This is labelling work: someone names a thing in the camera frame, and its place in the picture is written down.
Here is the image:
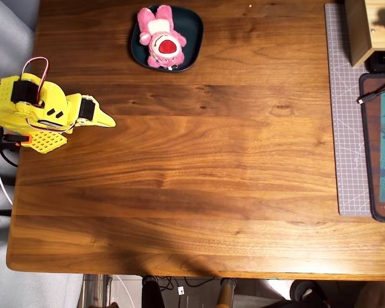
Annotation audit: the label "grey cutting mat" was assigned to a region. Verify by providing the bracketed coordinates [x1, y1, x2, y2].
[323, 3, 373, 218]

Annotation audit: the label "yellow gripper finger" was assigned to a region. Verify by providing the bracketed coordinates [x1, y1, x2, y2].
[74, 118, 116, 128]
[94, 99, 117, 126]

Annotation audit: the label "orange black clamp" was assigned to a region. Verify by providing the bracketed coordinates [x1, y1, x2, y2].
[0, 126, 33, 151]

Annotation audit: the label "dark printed mouse pad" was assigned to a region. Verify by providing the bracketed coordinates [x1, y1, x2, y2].
[358, 73, 385, 223]

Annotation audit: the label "black floor cables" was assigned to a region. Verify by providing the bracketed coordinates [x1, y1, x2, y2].
[155, 275, 216, 293]

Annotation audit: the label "dark teal square plate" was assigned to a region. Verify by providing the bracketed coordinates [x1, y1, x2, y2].
[130, 4, 205, 73]

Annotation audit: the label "pink strawberry bear plush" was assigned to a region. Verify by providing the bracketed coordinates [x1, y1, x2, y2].
[137, 4, 187, 70]

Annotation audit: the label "white floor cable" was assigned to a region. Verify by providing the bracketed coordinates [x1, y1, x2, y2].
[112, 274, 136, 308]

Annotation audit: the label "grey metal frame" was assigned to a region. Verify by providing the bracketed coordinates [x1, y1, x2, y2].
[82, 274, 114, 308]

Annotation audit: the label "red white servo cable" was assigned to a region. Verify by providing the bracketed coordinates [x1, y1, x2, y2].
[21, 56, 50, 107]

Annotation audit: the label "wooden round leg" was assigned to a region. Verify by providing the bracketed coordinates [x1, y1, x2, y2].
[216, 277, 235, 308]

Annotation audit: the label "yellow perforated robot base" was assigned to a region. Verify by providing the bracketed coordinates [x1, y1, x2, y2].
[19, 128, 68, 155]

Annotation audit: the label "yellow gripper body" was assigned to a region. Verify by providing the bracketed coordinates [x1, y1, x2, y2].
[65, 92, 98, 126]

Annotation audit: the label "black usb cable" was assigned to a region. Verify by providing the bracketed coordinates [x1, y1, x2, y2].
[356, 81, 385, 106]

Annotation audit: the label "black table leg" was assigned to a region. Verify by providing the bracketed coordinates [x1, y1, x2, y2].
[141, 275, 165, 308]

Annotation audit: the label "light wooden box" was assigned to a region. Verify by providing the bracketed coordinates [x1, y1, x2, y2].
[345, 0, 385, 68]

